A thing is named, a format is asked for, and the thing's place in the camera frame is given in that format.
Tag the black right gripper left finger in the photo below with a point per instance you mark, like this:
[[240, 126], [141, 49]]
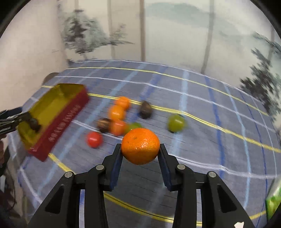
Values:
[[62, 205]]

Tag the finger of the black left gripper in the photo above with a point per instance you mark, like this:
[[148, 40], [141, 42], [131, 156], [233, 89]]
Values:
[[15, 115]]

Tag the green tomato with stem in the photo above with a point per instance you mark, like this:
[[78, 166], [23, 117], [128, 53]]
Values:
[[131, 126]]

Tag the large dark brown fruit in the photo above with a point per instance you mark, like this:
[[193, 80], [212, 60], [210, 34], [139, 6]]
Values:
[[146, 110]]

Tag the orange-red tomato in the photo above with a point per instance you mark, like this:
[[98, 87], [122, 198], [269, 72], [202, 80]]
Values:
[[118, 127]]

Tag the small orange mandarin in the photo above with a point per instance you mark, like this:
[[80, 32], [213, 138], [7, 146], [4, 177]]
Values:
[[123, 102]]

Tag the dark chestnut fruit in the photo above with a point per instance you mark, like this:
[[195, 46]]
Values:
[[34, 124]]

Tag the red gold toffee tin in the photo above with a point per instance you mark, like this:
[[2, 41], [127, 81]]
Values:
[[54, 111]]

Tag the small dark brown fruit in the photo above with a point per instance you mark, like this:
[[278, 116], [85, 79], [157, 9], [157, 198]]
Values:
[[103, 125]]

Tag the small red tomato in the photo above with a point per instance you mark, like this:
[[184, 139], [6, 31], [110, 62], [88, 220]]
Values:
[[94, 139]]

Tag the large green tomato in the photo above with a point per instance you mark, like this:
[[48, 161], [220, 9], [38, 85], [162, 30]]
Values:
[[176, 123]]

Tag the large orange mandarin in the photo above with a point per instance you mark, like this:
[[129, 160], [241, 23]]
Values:
[[140, 146]]

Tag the blue plaid tablecloth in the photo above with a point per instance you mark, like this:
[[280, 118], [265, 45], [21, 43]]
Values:
[[206, 124]]

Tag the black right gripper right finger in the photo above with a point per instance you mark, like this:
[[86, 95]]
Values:
[[219, 206]]

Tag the green package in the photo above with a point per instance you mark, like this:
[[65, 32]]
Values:
[[273, 198]]

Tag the glossy orange kumquat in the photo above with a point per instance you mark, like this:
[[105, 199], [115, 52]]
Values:
[[116, 112]]

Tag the painted landscape folding screen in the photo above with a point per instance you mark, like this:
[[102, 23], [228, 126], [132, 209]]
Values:
[[215, 38]]

